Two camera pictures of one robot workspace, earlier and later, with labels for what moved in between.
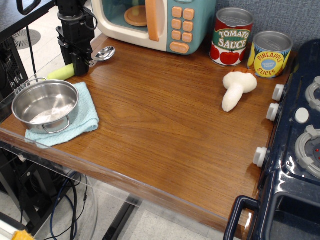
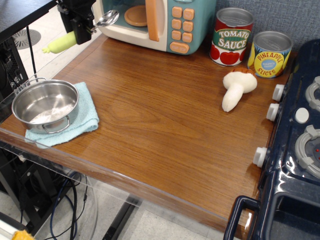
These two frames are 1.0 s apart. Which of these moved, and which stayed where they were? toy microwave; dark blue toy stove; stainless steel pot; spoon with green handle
Moved: spoon with green handle
Stayed: dark blue toy stove; stainless steel pot; toy microwave
